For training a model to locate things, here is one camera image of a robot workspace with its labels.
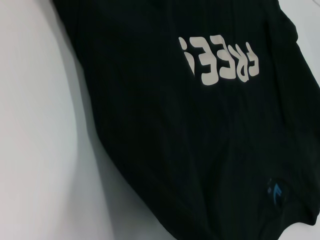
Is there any black shirt with FREE print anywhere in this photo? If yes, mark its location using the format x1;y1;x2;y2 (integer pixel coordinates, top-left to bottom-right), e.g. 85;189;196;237
51;0;320;240

